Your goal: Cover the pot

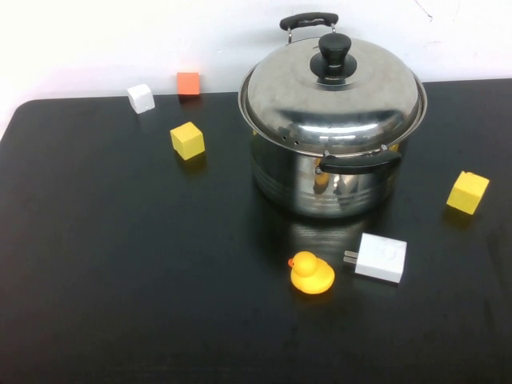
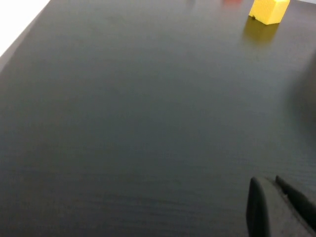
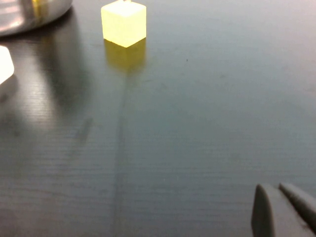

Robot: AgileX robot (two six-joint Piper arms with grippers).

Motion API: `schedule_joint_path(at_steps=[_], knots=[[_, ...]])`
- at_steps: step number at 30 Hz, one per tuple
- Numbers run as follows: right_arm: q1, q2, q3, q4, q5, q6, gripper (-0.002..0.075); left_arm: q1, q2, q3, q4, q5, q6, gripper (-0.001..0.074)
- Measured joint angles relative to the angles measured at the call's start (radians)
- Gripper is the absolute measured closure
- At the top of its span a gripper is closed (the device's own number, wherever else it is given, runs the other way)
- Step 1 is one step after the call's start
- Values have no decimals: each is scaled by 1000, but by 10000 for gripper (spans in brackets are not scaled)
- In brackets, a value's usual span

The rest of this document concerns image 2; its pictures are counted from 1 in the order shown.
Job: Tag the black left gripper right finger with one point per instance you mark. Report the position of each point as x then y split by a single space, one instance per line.
304 209

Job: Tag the yellow foam cube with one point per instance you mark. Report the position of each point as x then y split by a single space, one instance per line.
269 11

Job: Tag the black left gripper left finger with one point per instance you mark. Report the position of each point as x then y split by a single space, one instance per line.
266 214

